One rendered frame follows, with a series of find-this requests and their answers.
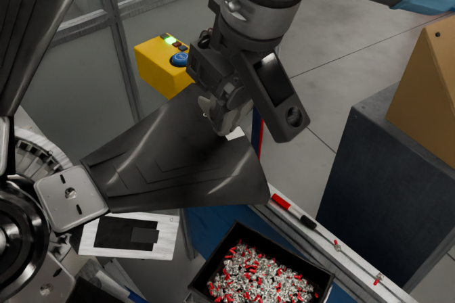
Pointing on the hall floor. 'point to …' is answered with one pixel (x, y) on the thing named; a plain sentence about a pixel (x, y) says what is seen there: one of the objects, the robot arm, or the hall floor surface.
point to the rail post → (187, 234)
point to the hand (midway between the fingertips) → (227, 132)
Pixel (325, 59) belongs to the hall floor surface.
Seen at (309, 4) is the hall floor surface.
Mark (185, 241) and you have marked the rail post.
